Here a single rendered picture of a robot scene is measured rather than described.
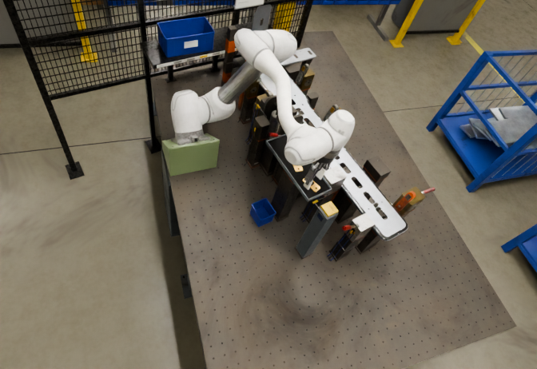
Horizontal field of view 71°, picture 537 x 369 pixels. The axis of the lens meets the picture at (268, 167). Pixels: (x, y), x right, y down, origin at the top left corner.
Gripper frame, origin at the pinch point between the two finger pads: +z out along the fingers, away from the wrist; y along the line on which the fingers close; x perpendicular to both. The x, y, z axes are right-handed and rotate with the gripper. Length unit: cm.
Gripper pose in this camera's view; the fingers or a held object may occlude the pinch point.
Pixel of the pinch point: (313, 179)
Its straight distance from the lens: 171.5
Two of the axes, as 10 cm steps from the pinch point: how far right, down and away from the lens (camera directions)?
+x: -7.0, -6.5, 3.1
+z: -1.8, 5.8, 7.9
